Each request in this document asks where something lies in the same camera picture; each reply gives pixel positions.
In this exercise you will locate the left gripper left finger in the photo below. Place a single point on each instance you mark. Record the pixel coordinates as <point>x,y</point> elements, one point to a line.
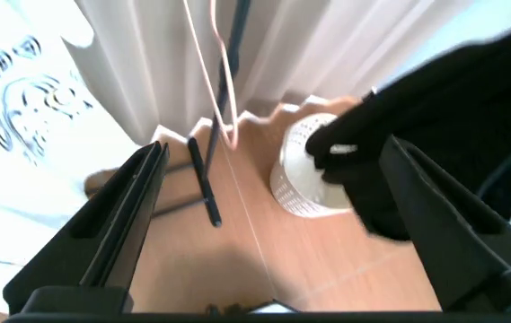
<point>84,255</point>

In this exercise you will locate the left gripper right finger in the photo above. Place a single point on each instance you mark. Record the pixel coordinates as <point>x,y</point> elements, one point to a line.
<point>461,260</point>

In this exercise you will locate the white garment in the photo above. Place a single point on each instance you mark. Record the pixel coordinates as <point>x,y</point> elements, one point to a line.
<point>12,188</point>

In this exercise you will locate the black garment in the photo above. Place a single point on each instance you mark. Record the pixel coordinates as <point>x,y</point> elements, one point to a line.
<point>439,103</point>

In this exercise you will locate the pink clothes hanger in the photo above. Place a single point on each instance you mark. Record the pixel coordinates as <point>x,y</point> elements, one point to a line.
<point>234,134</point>

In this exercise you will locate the black clothes rack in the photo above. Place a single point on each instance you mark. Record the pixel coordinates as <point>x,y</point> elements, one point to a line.
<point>205,188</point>

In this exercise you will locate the white laundry basket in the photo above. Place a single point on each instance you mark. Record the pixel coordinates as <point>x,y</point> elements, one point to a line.
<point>295,188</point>

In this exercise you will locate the beige curtain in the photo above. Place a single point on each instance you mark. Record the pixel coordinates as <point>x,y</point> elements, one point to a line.
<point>147,67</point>

